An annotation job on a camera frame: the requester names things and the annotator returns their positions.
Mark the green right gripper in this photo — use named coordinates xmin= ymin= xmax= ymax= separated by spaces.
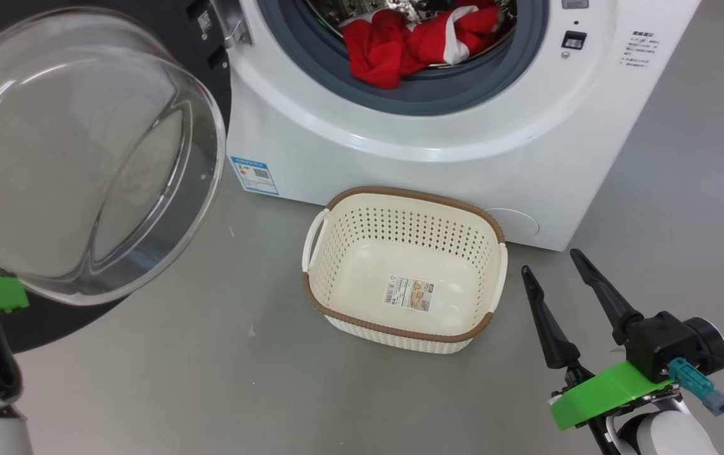
xmin=521 ymin=248 xmax=685 ymax=432

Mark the round glass washing machine door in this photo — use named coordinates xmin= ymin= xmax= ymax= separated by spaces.
xmin=0 ymin=0 xmax=233 ymax=355

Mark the red and white garment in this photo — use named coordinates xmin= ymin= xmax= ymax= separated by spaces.
xmin=341 ymin=0 xmax=505 ymax=90

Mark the white product label sticker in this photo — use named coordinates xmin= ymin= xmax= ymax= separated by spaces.
xmin=384 ymin=275 xmax=436 ymax=313

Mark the cream perforated laundry basket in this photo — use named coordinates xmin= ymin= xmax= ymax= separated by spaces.
xmin=302 ymin=186 xmax=509 ymax=355

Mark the white front-load washing machine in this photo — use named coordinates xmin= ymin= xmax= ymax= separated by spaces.
xmin=226 ymin=0 xmax=701 ymax=252

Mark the blue energy label sticker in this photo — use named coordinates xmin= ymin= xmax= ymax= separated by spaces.
xmin=231 ymin=156 xmax=279 ymax=195

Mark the black cable with teal connector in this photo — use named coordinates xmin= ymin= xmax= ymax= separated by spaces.
xmin=668 ymin=357 xmax=724 ymax=428

